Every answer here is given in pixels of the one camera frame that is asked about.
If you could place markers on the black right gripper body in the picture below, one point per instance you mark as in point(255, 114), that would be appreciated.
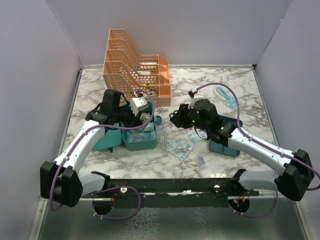
point(188, 118)

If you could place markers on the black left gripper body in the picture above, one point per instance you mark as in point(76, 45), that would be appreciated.
point(126, 116)

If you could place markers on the clear blue gauze packet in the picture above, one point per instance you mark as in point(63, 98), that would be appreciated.
point(132, 137)

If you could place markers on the green white glove packet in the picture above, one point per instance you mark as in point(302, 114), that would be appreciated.
point(144, 118)

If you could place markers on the teal plastic medicine box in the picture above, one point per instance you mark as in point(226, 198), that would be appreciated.
point(117, 137)

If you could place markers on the clear bag of wipes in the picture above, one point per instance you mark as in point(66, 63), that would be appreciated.
point(179, 147)

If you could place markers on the small clear blue packet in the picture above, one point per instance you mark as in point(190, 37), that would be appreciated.
point(201, 161)

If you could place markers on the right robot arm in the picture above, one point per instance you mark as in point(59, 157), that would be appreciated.
point(291, 172)

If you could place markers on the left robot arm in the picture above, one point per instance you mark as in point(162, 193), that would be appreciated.
point(60, 181)

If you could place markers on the blue white dressing packet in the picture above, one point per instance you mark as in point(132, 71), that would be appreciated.
point(197, 136)

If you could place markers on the blue toothbrush blister pack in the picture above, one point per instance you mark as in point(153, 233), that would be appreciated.
point(225, 97)

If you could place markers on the peach plastic file organizer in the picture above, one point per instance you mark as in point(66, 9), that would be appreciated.
point(127, 70)

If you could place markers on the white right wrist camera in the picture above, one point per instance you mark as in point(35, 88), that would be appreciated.
point(195, 96)

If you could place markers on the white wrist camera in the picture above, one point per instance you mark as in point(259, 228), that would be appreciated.
point(195, 96)
point(138, 104)

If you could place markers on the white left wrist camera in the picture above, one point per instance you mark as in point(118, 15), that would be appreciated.
point(138, 104)

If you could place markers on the black metal base rail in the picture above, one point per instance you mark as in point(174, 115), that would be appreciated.
point(170, 193)

